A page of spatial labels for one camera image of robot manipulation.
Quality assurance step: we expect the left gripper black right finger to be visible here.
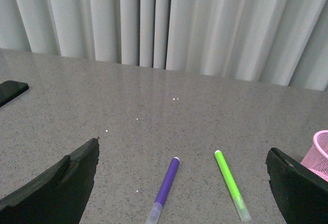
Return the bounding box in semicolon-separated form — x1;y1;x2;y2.
265;148;327;223

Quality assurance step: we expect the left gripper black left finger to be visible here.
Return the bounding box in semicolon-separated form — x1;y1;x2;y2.
1;138;99;223

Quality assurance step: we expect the purple marker pen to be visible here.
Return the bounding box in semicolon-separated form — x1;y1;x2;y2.
146;157;180;224

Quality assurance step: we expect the pink mesh pen cup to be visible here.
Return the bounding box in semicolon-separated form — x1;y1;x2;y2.
301;130;327;181

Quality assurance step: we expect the green marker pen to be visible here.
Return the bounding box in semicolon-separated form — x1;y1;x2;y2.
214;150;252;222

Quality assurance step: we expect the black smartphone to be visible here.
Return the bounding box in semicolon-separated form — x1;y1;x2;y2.
0;80;29;107

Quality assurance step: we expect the white pleated curtain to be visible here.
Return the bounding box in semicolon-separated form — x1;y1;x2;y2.
1;0;327;91

